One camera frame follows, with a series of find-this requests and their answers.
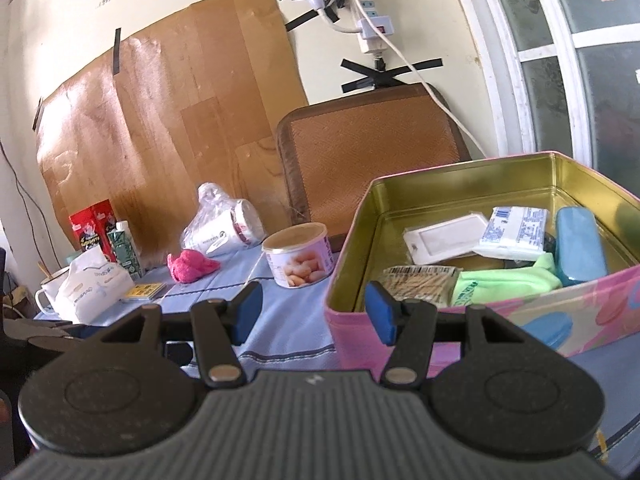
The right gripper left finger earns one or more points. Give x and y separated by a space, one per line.
218 326

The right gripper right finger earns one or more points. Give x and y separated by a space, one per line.
409 327

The cotton swab pack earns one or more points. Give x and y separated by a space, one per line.
433 284

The green cloth glove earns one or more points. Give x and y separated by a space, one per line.
489 286

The small yellow card pack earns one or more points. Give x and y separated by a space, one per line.
144 292

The white packaged pad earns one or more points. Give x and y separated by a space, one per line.
445 240

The white blue tissue packet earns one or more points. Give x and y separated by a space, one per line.
514 233

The blue plastic case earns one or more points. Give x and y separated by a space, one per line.
579 254

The white enamel mug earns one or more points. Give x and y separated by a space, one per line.
45 296

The blue striped tablecloth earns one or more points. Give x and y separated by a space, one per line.
291 334

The white tissue paper pack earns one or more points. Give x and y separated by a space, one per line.
92 285

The plastic bag with paper cups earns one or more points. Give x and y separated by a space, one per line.
222 224

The white peanut can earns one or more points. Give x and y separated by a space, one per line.
299 256

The green drink carton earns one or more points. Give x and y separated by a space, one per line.
125 250

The red snack bag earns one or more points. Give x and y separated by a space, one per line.
92 225

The brown woven chair back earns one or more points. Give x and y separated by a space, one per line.
332 151

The black tape cross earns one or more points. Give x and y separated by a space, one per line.
377 77

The white power strip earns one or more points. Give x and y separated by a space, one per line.
369 42

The wood pattern wall sheet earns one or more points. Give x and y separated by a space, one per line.
195 97

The window frame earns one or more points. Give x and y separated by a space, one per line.
563 75

